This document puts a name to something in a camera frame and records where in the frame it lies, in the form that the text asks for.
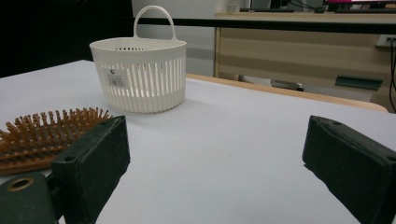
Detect white table cover board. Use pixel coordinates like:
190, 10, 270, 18
0, 59, 396, 224

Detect white power strip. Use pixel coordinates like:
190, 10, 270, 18
375, 34, 396, 49

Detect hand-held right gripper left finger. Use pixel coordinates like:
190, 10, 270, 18
50, 115, 132, 224

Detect wooden hairbrush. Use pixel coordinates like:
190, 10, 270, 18
0, 106, 114, 175

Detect grey desk drawer handle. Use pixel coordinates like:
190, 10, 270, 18
334, 75, 384, 91

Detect dark chair base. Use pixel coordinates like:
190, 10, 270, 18
270, 79, 305, 92

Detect black hanging cables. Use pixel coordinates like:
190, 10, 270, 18
388, 39, 396, 114

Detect black horizontal frame bar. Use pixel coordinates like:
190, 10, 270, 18
134, 17, 396, 35

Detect black keyboard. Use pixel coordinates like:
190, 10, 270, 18
239, 7, 295, 14

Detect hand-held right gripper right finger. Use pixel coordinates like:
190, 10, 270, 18
302, 115, 396, 224

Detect light wooden table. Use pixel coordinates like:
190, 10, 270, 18
186, 73, 389, 114

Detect dark curtain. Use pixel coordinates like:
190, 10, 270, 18
0, 0, 135, 79

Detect beige wooden office desk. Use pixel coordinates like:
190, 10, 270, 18
214, 11, 396, 113

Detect clear plastic container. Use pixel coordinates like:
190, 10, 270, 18
89, 5, 188, 114

